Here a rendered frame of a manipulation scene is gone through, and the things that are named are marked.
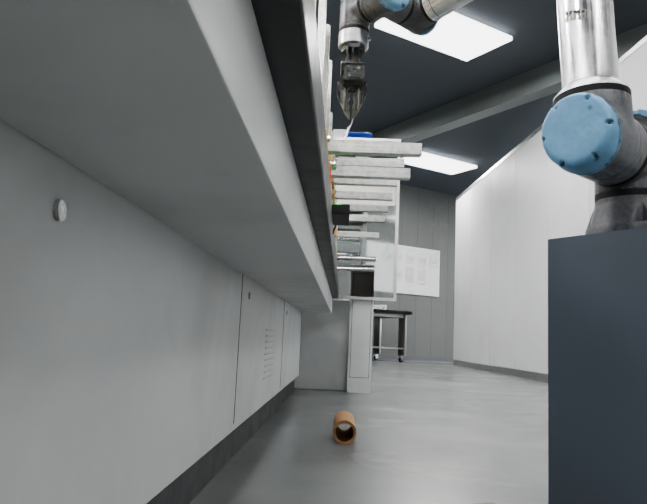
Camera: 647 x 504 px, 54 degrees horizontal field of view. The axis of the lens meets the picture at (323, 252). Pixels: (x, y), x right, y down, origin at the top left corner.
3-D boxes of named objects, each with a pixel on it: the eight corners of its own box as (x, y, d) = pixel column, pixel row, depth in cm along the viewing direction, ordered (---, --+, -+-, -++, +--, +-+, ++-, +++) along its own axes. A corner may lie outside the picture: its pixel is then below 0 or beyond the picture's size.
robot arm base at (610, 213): (617, 248, 152) (617, 208, 154) (699, 240, 136) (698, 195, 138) (567, 239, 142) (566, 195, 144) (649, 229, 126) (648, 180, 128)
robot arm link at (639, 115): (681, 197, 140) (679, 120, 142) (650, 182, 129) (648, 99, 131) (611, 205, 151) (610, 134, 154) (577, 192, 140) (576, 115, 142)
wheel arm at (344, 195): (392, 201, 265) (392, 193, 265) (392, 199, 261) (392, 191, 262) (272, 197, 266) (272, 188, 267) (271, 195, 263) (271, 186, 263)
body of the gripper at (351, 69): (338, 80, 183) (340, 41, 184) (338, 92, 191) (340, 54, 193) (365, 81, 182) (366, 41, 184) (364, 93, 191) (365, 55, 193)
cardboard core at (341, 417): (355, 411, 248) (356, 421, 218) (354, 432, 247) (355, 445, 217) (334, 410, 248) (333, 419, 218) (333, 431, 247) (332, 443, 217)
